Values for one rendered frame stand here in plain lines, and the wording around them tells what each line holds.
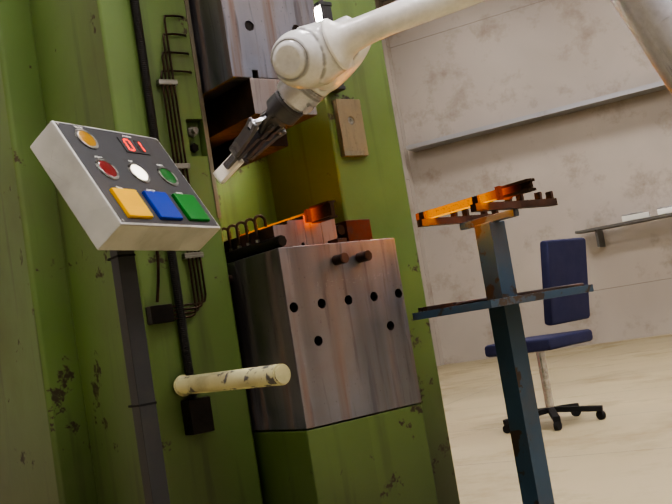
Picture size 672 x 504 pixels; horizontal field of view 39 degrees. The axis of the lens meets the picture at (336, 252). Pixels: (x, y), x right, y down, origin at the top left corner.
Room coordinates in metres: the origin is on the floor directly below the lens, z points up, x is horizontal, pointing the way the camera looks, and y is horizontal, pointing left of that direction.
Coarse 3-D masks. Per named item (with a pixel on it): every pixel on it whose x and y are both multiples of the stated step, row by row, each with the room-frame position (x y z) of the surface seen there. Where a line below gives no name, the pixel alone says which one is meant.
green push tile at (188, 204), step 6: (174, 198) 2.04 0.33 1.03; (180, 198) 2.05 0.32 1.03; (186, 198) 2.07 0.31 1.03; (192, 198) 2.09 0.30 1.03; (180, 204) 2.04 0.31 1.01; (186, 204) 2.05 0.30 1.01; (192, 204) 2.07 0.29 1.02; (198, 204) 2.09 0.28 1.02; (186, 210) 2.03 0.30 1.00; (192, 210) 2.05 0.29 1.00; (198, 210) 2.07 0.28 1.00; (186, 216) 2.03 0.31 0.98; (192, 216) 2.03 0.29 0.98; (198, 216) 2.06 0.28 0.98; (204, 216) 2.08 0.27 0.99
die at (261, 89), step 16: (256, 80) 2.40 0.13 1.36; (272, 80) 2.43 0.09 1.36; (224, 96) 2.49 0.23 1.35; (240, 96) 2.43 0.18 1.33; (256, 96) 2.40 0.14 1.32; (208, 112) 2.56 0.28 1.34; (224, 112) 2.50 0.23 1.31; (240, 112) 2.44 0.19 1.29; (256, 112) 2.39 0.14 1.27; (208, 128) 2.57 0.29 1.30; (224, 128) 2.51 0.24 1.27; (240, 128) 2.52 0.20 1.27; (288, 128) 2.62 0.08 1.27
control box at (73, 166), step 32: (64, 128) 1.90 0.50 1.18; (96, 128) 2.00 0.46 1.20; (64, 160) 1.87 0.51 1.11; (96, 160) 1.90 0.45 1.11; (128, 160) 2.01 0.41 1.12; (160, 160) 2.12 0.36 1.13; (64, 192) 1.88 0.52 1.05; (96, 192) 1.84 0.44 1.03; (192, 192) 2.13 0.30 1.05; (96, 224) 1.84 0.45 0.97; (128, 224) 1.84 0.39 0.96; (160, 224) 1.93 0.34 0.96; (192, 224) 2.03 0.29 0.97
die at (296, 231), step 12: (300, 216) 2.45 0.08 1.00; (264, 228) 2.42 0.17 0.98; (276, 228) 2.39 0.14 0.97; (288, 228) 2.42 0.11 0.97; (300, 228) 2.44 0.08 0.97; (312, 228) 2.46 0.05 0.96; (324, 228) 2.49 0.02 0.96; (240, 240) 2.51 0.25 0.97; (252, 240) 2.47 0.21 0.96; (288, 240) 2.41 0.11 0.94; (300, 240) 2.44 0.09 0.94; (312, 240) 2.46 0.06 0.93; (324, 240) 2.48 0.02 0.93
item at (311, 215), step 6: (318, 204) 2.41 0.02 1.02; (324, 204) 2.40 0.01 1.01; (330, 204) 2.39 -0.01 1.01; (306, 210) 2.44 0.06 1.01; (312, 210) 2.45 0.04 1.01; (318, 210) 2.43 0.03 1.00; (324, 210) 2.41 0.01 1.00; (330, 210) 2.39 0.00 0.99; (294, 216) 2.50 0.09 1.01; (306, 216) 2.44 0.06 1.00; (312, 216) 2.45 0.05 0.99; (318, 216) 2.43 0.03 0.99; (324, 216) 2.41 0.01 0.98; (330, 216) 2.38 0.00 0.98; (336, 216) 2.39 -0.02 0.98; (276, 222) 2.56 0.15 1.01; (306, 222) 2.44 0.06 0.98; (312, 222) 2.44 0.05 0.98; (318, 222) 2.45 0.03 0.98
